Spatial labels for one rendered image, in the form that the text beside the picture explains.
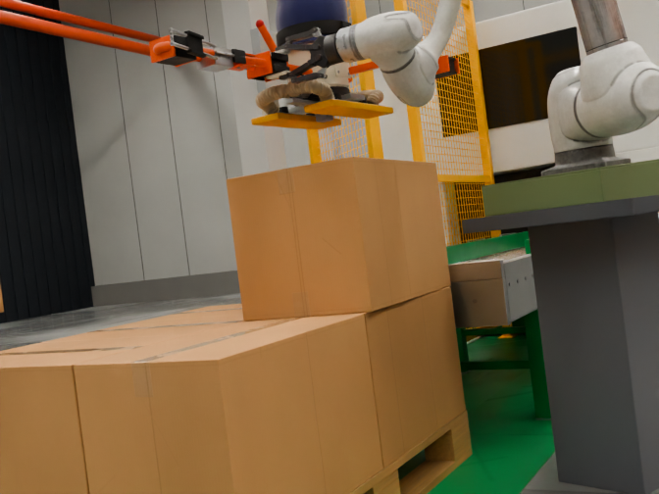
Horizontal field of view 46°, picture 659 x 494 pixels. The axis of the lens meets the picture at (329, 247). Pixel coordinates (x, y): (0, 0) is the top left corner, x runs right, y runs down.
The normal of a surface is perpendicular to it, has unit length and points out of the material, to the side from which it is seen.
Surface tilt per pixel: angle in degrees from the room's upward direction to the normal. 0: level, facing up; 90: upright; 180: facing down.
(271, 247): 90
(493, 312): 90
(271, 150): 90
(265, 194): 90
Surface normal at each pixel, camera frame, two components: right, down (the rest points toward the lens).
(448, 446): -0.50, 0.07
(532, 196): -0.75, 0.10
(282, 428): 0.86, -0.11
